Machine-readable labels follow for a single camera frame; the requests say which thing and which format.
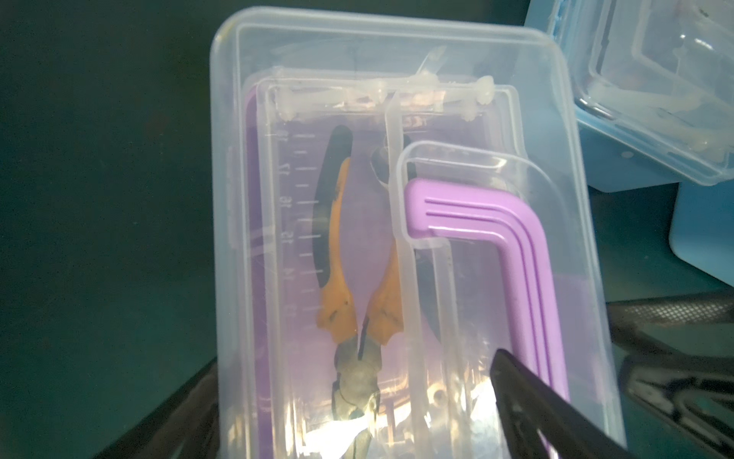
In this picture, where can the small blue toolbox clear lid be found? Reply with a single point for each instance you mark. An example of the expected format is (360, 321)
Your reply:
(653, 88)

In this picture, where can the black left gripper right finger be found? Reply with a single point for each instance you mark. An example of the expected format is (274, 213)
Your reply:
(536, 421)

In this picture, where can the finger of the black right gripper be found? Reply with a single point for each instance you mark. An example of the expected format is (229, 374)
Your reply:
(692, 394)
(628, 318)

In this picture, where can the purple toolbox clear lid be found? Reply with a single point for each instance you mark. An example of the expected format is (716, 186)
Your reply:
(395, 200)

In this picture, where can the large blue toolbox clear lid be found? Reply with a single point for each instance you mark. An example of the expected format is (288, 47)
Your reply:
(701, 231)

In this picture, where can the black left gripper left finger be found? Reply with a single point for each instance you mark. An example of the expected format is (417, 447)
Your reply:
(186, 425)

